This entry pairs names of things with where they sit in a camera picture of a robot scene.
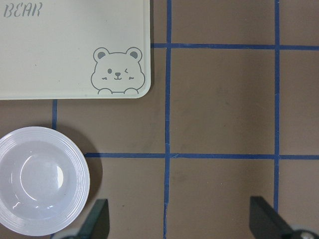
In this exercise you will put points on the white round plate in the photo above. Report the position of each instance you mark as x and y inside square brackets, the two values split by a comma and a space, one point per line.
[44, 181]

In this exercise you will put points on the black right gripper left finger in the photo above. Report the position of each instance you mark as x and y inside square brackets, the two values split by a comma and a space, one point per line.
[97, 223]

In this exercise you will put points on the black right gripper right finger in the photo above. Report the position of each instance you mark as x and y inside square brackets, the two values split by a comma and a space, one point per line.
[265, 222]

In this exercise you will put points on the cream bear tray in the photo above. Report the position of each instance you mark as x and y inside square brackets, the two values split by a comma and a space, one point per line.
[74, 49]

